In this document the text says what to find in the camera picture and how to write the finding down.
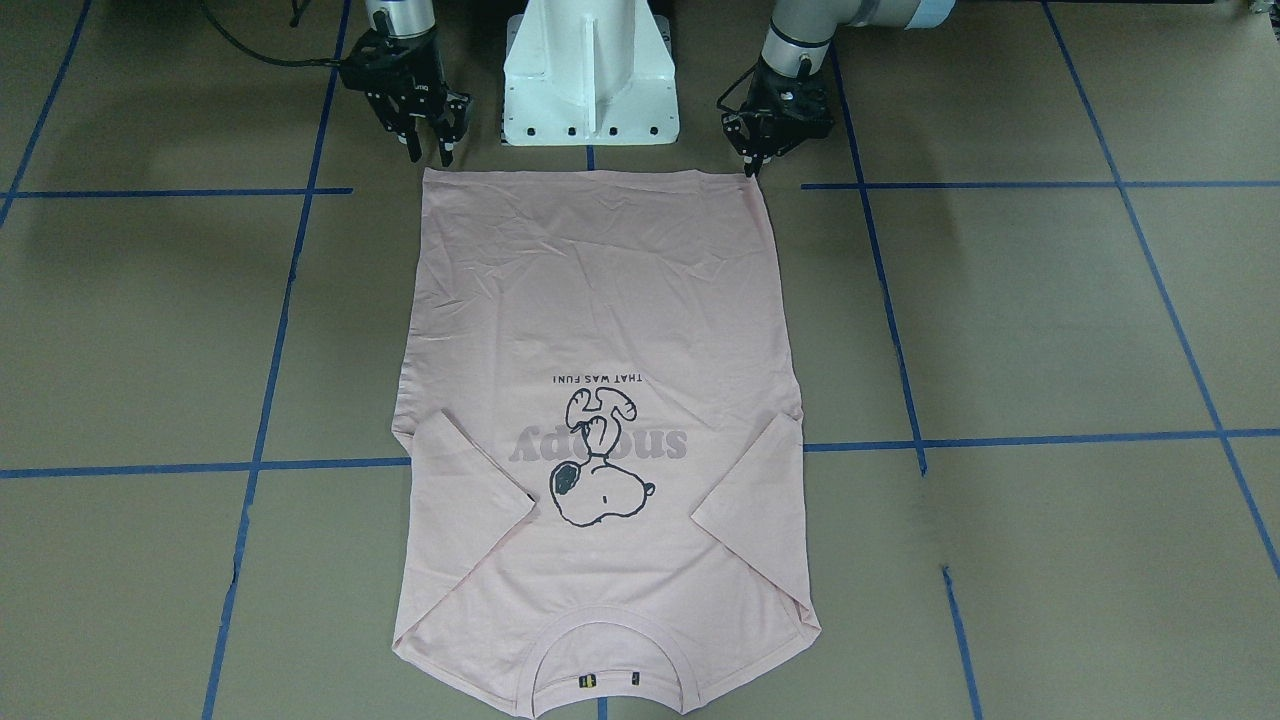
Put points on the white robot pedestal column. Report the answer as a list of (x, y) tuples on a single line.
[(581, 73)]

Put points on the pink Snoopy t-shirt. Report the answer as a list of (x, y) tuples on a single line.
[(605, 435)]

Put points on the blue tape long strip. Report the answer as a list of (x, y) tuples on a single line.
[(167, 468)]

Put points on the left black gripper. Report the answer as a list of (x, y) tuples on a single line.
[(776, 93)]

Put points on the blue tape cross strip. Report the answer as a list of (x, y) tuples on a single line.
[(219, 655)]

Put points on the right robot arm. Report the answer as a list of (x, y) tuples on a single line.
[(401, 19)]

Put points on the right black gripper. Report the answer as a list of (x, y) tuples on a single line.
[(400, 72)]

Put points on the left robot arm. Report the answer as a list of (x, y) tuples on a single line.
[(804, 30)]

